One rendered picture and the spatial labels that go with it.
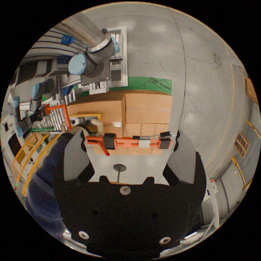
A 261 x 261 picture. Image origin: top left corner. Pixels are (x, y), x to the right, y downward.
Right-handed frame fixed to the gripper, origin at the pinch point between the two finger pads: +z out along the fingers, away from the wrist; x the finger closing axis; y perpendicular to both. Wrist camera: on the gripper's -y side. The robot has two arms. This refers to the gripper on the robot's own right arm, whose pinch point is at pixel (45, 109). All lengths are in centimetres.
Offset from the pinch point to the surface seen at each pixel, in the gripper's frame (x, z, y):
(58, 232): -25, -64, 42
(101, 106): -10, 24, 43
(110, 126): -29, 24, 50
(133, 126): -50, 64, 70
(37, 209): -17, -57, 36
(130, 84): 5, 119, 64
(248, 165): -218, -115, 959
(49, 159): -15.9, -30.1, 31.6
